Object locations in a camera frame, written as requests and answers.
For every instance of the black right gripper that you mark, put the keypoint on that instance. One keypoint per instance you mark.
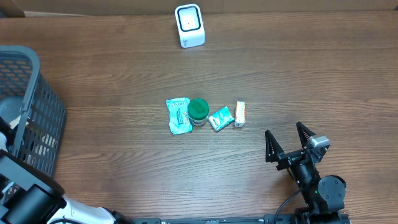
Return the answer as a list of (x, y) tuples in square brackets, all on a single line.
[(273, 152)]

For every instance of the orange white small box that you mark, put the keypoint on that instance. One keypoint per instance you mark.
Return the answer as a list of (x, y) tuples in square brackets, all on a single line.
[(240, 114)]

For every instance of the small teal tissue pack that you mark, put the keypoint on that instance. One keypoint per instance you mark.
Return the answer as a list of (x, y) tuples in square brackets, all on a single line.
[(221, 119)]

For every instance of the green lid jar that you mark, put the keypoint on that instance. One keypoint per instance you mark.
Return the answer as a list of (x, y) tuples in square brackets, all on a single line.
[(198, 111)]

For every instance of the teal wet wipes pack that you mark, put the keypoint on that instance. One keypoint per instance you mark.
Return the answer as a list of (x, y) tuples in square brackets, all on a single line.
[(179, 122)]

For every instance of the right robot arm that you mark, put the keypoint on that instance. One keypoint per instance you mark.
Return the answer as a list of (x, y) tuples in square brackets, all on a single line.
[(323, 196)]

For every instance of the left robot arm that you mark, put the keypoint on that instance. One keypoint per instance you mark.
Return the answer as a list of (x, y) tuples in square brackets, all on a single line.
[(29, 196)]

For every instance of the white barcode scanner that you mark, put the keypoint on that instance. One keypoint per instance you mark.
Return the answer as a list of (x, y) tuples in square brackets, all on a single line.
[(190, 25)]

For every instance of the grey plastic mesh basket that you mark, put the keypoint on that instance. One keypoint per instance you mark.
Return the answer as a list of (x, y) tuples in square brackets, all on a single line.
[(32, 108)]

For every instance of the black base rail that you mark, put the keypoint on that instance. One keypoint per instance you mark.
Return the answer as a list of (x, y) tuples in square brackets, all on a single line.
[(266, 219)]

